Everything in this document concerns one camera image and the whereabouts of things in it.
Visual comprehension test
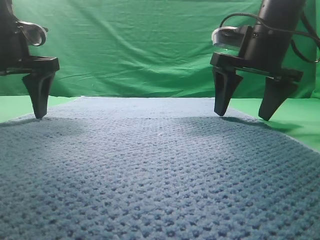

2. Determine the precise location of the grey left wrist strap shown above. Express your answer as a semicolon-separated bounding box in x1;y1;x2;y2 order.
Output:
16;20;49;47

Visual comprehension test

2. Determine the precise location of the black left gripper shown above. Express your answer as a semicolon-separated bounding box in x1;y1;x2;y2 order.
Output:
0;0;60;119

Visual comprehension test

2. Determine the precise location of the white right wrist strap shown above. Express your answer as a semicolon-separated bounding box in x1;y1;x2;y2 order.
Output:
211;25;244;51

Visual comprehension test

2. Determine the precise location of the blue waffle-weave towel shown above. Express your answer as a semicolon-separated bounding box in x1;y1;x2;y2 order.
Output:
0;97;320;240

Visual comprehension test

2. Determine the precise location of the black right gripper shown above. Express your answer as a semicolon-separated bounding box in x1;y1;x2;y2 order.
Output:
210;0;306;121

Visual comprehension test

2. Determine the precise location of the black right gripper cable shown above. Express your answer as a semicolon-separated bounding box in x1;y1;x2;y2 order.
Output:
219;11;320;64

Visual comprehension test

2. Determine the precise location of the green backdrop cloth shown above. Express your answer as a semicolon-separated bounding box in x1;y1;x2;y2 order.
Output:
0;0;320;100

